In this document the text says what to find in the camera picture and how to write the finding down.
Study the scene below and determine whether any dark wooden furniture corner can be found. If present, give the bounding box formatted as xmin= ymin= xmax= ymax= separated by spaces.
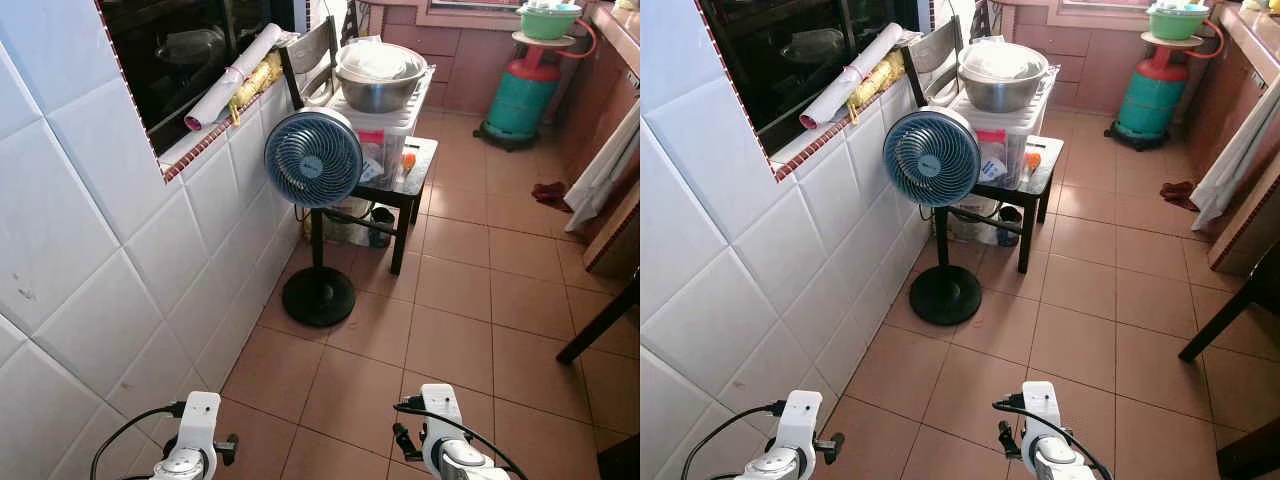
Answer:
xmin=1216 ymin=418 xmax=1280 ymax=480
xmin=598 ymin=432 xmax=641 ymax=480

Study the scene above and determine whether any white plastic bag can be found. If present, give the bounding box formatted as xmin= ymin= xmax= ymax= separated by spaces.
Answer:
xmin=324 ymin=197 xmax=373 ymax=247
xmin=947 ymin=196 xmax=998 ymax=245

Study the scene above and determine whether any black slanted table leg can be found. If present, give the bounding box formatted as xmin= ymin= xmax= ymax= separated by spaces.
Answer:
xmin=1178 ymin=265 xmax=1280 ymax=363
xmin=556 ymin=270 xmax=641 ymax=365

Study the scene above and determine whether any small black side table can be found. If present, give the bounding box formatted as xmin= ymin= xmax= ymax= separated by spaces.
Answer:
xmin=925 ymin=135 xmax=1064 ymax=275
xmin=300 ymin=137 xmax=439 ymax=276

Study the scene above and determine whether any red rag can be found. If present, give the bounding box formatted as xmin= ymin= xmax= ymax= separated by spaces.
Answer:
xmin=1159 ymin=181 xmax=1200 ymax=212
xmin=531 ymin=181 xmax=574 ymax=212

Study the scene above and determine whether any blue-grey standing fan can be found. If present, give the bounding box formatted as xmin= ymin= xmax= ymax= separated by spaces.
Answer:
xmin=882 ymin=107 xmax=984 ymax=327
xmin=264 ymin=107 xmax=364 ymax=329

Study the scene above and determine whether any clear plastic storage box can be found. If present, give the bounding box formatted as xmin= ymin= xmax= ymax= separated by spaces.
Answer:
xmin=950 ymin=66 xmax=1059 ymax=191
xmin=330 ymin=66 xmax=437 ymax=191

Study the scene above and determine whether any hanging white cloth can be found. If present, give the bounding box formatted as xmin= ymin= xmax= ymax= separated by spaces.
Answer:
xmin=563 ymin=100 xmax=641 ymax=234
xmin=1189 ymin=75 xmax=1280 ymax=233

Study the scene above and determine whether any large covered steel bowl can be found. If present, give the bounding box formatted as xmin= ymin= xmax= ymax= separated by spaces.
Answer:
xmin=335 ymin=41 xmax=429 ymax=114
xmin=958 ymin=40 xmax=1051 ymax=113

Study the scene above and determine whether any green gas cylinder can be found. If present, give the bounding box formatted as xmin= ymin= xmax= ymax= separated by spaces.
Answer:
xmin=1112 ymin=45 xmax=1190 ymax=152
xmin=483 ymin=45 xmax=562 ymax=152

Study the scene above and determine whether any yellow plastic packet bundle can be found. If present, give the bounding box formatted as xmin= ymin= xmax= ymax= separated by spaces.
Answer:
xmin=847 ymin=50 xmax=907 ymax=114
xmin=229 ymin=52 xmax=285 ymax=113

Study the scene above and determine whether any rolled white paper sheet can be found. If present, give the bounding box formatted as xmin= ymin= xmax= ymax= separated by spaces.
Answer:
xmin=800 ymin=23 xmax=904 ymax=131
xmin=185 ymin=23 xmax=286 ymax=132

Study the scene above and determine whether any folded grey black chair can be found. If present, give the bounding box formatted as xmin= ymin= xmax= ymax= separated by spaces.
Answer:
xmin=900 ymin=15 xmax=967 ymax=109
xmin=278 ymin=15 xmax=342 ymax=111

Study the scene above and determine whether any dark window with red trim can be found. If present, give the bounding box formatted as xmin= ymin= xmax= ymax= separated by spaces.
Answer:
xmin=695 ymin=0 xmax=923 ymax=183
xmin=95 ymin=0 xmax=301 ymax=184

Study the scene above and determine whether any brown wooden kitchen counter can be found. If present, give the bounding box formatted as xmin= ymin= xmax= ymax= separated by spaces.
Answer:
xmin=1185 ymin=0 xmax=1280 ymax=277
xmin=558 ymin=0 xmax=641 ymax=281

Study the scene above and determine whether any round pale board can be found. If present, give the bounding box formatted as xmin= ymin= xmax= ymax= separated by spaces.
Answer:
xmin=1141 ymin=30 xmax=1207 ymax=50
xmin=512 ymin=30 xmax=579 ymax=50

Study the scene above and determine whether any green plastic basin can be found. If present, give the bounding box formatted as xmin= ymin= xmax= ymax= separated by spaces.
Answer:
xmin=517 ymin=2 xmax=583 ymax=42
xmin=1146 ymin=2 xmax=1212 ymax=42

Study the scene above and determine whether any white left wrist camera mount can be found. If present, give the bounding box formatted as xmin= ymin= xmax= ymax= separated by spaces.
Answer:
xmin=174 ymin=391 xmax=222 ymax=473
xmin=774 ymin=390 xmax=824 ymax=473

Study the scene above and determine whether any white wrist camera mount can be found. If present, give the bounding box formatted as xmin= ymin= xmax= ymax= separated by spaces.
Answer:
xmin=774 ymin=390 xmax=824 ymax=473
xmin=1019 ymin=381 xmax=1064 ymax=469
xmin=419 ymin=384 xmax=467 ymax=471
xmin=174 ymin=391 xmax=222 ymax=473

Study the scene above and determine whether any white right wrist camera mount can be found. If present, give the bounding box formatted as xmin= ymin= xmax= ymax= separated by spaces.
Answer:
xmin=419 ymin=384 xmax=467 ymax=471
xmin=1019 ymin=381 xmax=1064 ymax=469

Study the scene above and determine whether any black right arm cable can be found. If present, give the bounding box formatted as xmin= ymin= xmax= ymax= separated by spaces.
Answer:
xmin=993 ymin=394 xmax=1114 ymax=480
xmin=395 ymin=397 xmax=530 ymax=480

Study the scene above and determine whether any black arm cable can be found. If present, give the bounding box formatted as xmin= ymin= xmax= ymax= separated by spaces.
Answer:
xmin=90 ymin=400 xmax=191 ymax=480
xmin=993 ymin=394 xmax=1114 ymax=480
xmin=395 ymin=397 xmax=530 ymax=480
xmin=682 ymin=400 xmax=787 ymax=480

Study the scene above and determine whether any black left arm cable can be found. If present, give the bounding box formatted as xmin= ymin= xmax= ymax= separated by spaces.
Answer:
xmin=682 ymin=400 xmax=787 ymax=480
xmin=90 ymin=400 xmax=191 ymax=480

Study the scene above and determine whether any brown wooden wall cabinet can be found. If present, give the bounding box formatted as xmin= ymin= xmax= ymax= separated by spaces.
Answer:
xmin=990 ymin=0 xmax=1151 ymax=117
xmin=362 ymin=0 xmax=523 ymax=117

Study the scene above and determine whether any orange gas hose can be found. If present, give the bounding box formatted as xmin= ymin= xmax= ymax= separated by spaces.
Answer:
xmin=558 ymin=19 xmax=599 ymax=60
xmin=1187 ymin=19 xmax=1227 ymax=60

